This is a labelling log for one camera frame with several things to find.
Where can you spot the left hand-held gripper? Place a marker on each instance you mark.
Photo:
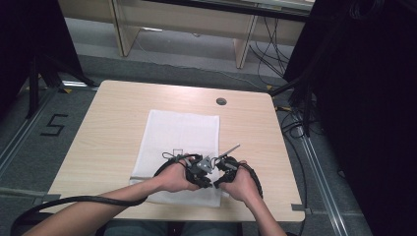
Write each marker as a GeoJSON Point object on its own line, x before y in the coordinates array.
{"type": "Point", "coordinates": [198, 170]}

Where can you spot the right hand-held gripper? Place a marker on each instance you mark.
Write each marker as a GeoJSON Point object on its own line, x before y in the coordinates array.
{"type": "Point", "coordinates": [227, 168]}

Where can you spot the white mesh laundry bag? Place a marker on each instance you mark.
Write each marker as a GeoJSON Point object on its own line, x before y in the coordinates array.
{"type": "Point", "coordinates": [177, 131]}

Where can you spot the person's right hand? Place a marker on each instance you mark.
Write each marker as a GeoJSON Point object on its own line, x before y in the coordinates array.
{"type": "Point", "coordinates": [242, 185]}

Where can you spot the person's left hand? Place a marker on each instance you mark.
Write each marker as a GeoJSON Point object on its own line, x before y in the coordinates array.
{"type": "Point", "coordinates": [173, 180]}

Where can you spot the grey tape piece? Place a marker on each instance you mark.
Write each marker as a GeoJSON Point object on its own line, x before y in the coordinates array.
{"type": "Point", "coordinates": [299, 207]}

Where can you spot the light wooden table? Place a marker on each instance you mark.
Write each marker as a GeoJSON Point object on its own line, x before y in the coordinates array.
{"type": "Point", "coordinates": [114, 131]}

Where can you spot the black metal stand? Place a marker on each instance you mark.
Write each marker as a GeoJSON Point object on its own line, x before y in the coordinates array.
{"type": "Point", "coordinates": [306, 98]}
{"type": "Point", "coordinates": [34, 85]}

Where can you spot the dark curtain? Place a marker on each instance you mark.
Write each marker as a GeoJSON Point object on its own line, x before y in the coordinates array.
{"type": "Point", "coordinates": [367, 114]}
{"type": "Point", "coordinates": [26, 32]}

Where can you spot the long wooden desk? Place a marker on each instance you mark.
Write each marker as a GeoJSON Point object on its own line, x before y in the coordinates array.
{"type": "Point", "coordinates": [180, 19]}

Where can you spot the metal floor rail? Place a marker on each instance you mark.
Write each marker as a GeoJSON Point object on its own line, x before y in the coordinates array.
{"type": "Point", "coordinates": [23, 134]}
{"type": "Point", "coordinates": [323, 187]}

